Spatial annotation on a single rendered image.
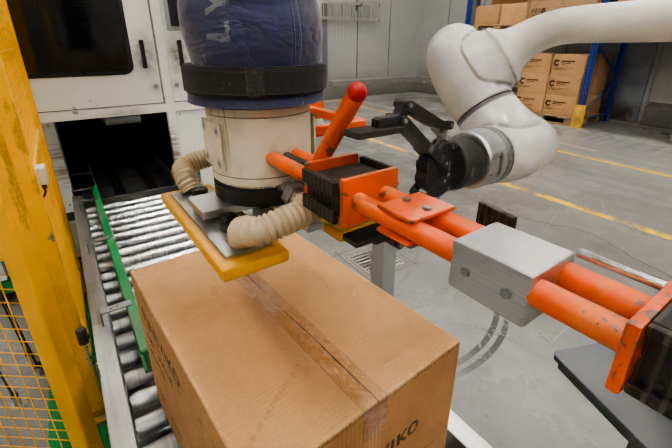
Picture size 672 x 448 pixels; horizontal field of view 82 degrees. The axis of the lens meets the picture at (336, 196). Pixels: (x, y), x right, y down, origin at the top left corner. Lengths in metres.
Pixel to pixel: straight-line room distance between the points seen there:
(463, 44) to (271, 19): 0.32
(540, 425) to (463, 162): 1.55
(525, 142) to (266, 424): 0.55
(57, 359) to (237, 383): 0.67
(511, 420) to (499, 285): 1.65
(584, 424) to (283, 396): 1.59
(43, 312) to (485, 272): 1.04
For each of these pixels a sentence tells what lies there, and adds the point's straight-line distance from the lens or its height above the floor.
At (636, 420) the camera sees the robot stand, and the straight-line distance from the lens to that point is 1.05.
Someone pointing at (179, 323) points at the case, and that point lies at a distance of 0.81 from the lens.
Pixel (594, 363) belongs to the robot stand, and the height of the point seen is 0.75.
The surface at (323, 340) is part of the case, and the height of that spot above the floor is 0.95.
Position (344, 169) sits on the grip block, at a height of 1.28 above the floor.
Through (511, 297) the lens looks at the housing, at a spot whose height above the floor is 1.26.
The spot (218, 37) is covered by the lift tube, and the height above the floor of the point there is 1.44.
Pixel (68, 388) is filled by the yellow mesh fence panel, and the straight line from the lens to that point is 1.32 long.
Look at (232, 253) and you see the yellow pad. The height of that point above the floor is 1.16.
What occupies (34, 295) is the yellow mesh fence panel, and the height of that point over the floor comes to 0.89.
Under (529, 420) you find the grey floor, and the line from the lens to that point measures 1.99.
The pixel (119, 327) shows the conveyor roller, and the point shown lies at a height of 0.54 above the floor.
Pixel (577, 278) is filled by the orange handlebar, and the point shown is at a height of 1.27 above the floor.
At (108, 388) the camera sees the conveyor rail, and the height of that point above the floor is 0.59.
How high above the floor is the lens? 1.43
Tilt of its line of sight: 22 degrees down
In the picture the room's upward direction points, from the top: straight up
